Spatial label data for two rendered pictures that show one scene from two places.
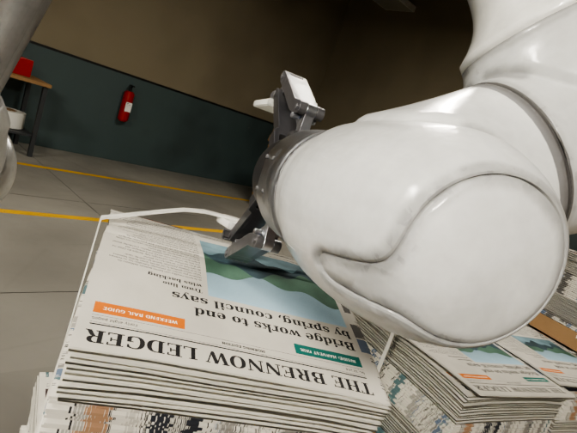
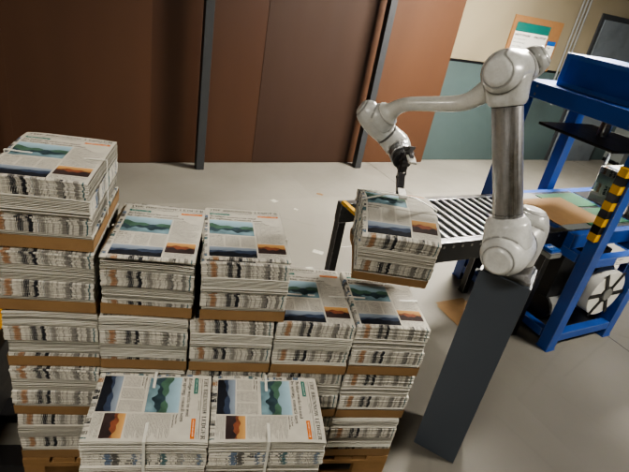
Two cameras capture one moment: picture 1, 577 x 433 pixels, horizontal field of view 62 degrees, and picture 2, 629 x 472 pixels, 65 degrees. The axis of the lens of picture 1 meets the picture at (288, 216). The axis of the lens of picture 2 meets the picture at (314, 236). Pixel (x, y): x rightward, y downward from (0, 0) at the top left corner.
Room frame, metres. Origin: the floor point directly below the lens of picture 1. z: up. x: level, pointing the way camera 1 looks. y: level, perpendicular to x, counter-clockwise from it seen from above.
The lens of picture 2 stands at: (2.31, 0.28, 1.90)
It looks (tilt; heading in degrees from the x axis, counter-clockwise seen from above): 27 degrees down; 197
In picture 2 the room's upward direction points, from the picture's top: 11 degrees clockwise
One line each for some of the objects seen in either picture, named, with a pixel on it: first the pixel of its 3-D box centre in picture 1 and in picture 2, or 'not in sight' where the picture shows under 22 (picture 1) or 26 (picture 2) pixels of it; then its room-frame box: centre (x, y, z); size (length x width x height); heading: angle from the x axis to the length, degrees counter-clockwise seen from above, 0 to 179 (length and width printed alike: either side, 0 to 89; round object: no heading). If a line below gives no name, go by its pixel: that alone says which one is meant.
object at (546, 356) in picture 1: (525, 340); (158, 230); (1.10, -0.62, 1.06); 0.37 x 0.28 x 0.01; 29
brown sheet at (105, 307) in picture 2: not in sight; (155, 278); (1.08, -0.64, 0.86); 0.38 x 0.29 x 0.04; 29
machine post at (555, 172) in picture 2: not in sight; (547, 184); (-1.79, 0.83, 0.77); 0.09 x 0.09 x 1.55; 48
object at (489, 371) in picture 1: (452, 339); (244, 233); (0.92, -0.39, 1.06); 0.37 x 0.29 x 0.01; 31
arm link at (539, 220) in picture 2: not in sight; (523, 233); (0.40, 0.53, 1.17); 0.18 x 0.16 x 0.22; 164
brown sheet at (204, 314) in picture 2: not in sight; (241, 284); (0.93, -0.38, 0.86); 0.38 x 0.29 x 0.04; 31
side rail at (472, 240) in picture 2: not in sight; (483, 245); (-0.35, 0.46, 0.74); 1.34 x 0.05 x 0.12; 138
